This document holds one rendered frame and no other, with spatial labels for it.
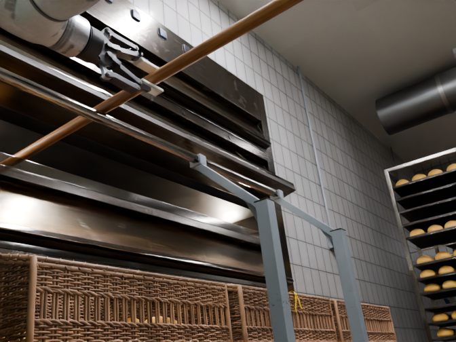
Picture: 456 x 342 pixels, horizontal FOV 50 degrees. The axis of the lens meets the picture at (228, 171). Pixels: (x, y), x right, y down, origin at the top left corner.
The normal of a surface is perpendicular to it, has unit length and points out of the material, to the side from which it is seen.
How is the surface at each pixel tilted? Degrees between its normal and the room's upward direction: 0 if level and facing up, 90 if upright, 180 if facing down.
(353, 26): 180
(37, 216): 70
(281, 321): 90
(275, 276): 90
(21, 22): 174
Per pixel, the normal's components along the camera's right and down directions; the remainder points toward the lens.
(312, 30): 0.11, 0.91
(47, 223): 0.71, -0.61
